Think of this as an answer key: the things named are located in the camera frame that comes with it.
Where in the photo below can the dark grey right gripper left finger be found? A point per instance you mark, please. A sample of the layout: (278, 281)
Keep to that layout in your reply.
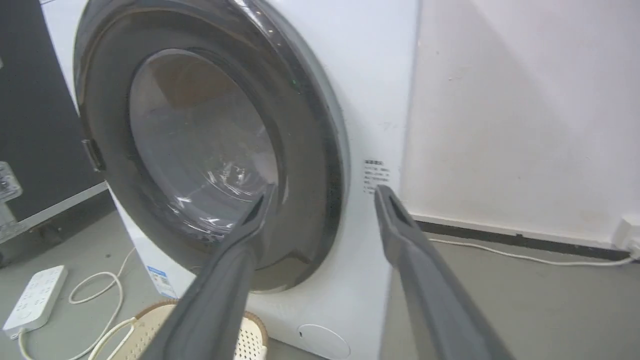
(215, 295)

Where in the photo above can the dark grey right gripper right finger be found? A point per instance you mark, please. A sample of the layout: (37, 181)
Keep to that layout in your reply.
(430, 280)

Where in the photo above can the round dark washing machine door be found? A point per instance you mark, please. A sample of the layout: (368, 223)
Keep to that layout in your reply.
(210, 145)

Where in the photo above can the white front-load washing machine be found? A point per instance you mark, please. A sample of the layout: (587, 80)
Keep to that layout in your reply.
(370, 100)

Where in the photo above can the cream perforated laundry basket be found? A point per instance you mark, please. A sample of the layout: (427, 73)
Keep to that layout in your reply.
(250, 340)

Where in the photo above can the white power strip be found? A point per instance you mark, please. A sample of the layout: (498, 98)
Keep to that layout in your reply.
(35, 301)

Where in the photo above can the clear plastic box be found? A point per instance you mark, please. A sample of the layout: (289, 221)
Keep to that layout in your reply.
(7, 185)

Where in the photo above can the black panel with white trim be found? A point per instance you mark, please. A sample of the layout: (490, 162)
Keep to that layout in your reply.
(35, 125)

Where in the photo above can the white wall socket adapter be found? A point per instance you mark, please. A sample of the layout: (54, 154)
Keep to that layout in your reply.
(629, 235)

